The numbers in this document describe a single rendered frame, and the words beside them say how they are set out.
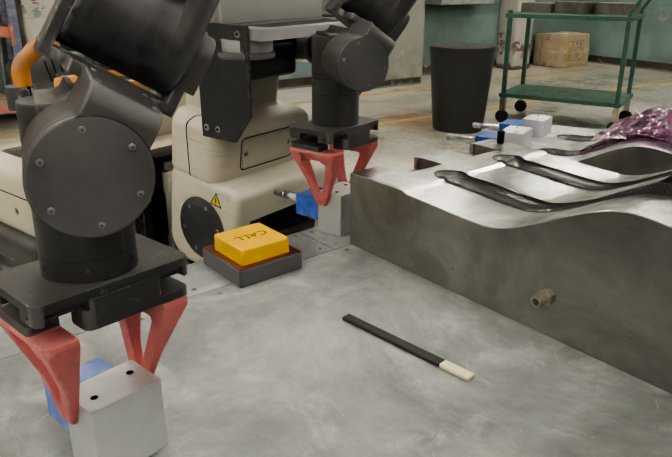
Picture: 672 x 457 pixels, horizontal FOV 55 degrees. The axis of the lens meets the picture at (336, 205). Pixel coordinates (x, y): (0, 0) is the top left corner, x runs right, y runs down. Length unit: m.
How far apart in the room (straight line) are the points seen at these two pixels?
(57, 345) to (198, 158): 0.65
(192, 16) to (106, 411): 0.24
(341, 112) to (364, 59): 0.10
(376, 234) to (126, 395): 0.38
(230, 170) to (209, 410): 0.56
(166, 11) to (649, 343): 0.43
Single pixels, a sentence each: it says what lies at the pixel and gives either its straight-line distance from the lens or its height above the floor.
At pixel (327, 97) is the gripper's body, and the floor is 0.97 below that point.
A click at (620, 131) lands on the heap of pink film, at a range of 0.98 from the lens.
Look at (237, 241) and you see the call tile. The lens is 0.69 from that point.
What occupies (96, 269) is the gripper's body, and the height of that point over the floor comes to 0.94.
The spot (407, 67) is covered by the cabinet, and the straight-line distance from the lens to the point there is 6.94.
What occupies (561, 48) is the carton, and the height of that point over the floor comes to 0.24.
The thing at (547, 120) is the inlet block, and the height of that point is 0.88.
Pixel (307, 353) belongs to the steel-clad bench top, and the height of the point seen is 0.80.
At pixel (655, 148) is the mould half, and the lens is 0.92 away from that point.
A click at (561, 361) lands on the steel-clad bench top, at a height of 0.80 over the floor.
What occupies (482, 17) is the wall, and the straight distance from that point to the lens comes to 8.32.
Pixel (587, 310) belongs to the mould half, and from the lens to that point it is 0.58.
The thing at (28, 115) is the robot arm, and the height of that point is 1.03.
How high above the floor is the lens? 1.11
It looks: 20 degrees down
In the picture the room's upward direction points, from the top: straight up
